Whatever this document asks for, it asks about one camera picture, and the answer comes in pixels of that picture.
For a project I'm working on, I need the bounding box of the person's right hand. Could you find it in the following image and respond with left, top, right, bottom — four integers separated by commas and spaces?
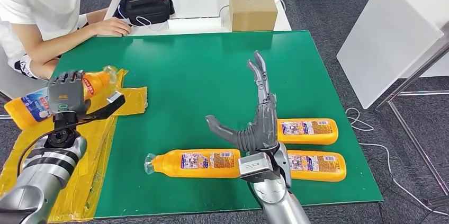
90, 17, 132, 37

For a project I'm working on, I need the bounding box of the grey bench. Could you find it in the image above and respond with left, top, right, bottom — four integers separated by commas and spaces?
0, 45, 50, 120

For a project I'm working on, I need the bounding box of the yellow taped cardboard sheet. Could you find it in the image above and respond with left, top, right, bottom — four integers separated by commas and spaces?
0, 65, 149, 223

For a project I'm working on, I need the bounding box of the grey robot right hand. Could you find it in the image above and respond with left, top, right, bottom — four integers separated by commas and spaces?
205, 50, 280, 153

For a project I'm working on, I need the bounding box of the metal stand frame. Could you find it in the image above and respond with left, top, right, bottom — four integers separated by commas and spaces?
375, 41, 449, 199

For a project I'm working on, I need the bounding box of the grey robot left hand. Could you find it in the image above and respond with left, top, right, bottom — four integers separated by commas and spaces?
47, 70, 92, 116

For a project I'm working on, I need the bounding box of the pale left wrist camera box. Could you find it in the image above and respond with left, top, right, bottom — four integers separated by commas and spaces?
78, 91, 126, 122

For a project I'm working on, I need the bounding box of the green table mat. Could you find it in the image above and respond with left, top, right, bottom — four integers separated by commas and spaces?
51, 31, 384, 218

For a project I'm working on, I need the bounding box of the brown cardboard box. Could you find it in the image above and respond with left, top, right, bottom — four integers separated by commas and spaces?
229, 0, 279, 33

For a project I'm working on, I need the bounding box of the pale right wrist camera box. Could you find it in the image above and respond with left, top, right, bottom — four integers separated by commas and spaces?
238, 152, 275, 180

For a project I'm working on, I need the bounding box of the orange detergent bottle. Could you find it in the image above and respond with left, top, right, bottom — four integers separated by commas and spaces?
143, 148, 241, 179
285, 150, 347, 183
277, 118, 339, 146
4, 65, 118, 130

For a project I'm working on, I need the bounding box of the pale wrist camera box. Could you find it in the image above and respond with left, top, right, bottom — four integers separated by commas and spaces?
78, 91, 126, 122
238, 152, 275, 180

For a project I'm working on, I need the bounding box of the black carry bag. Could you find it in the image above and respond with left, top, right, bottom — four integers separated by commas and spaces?
119, 0, 175, 26

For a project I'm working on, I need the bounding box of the white floor cable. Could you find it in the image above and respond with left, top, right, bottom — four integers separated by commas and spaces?
345, 107, 449, 218

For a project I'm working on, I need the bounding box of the large white table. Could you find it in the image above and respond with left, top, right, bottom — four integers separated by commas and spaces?
336, 0, 449, 110

